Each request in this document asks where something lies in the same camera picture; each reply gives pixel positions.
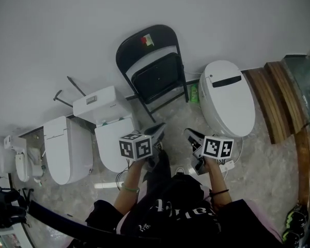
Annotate person's left forearm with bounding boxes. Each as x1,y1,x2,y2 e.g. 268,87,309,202
113,159,150,214

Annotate black and green shoes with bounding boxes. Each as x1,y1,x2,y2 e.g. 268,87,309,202
281,202,309,245

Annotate small white toilet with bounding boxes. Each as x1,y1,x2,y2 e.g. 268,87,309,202
0,135,45,183

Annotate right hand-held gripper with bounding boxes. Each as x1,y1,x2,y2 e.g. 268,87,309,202
183,128,235,176

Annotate person's right forearm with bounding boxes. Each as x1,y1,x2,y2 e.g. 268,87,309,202
204,159,233,209

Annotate white toilet with square tank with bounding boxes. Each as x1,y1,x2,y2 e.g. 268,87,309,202
72,85,141,174

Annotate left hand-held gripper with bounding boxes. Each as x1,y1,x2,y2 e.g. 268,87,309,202
119,123,167,171

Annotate green plastic bottle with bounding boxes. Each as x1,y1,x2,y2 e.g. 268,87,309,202
190,84,200,104

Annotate black curved strap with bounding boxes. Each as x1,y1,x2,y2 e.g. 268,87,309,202
27,199,161,244

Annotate white tankless toilet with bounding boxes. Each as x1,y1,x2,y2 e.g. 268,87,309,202
42,116,94,185

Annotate stack of brown wooden boards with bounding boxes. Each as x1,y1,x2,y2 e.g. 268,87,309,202
244,60,310,145

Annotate black backpack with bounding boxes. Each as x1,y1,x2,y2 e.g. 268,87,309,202
0,187,35,234

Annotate black metal rod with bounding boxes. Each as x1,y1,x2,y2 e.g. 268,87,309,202
67,76,87,97
53,89,75,109

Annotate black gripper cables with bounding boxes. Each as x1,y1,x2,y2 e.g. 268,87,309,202
115,161,136,191

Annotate black folding chair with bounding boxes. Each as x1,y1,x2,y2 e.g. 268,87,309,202
115,24,190,123

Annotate green bead bracelet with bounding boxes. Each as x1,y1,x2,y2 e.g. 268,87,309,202
121,182,141,194

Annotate white power strip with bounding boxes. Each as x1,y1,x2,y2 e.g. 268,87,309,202
219,160,236,173

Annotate white oval smart toilet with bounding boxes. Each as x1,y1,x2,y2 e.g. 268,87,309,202
198,60,256,138

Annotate person's black printed shirt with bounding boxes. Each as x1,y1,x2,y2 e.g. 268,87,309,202
85,150,284,248

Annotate black wrist band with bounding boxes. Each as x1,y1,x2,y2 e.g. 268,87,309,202
210,189,229,198

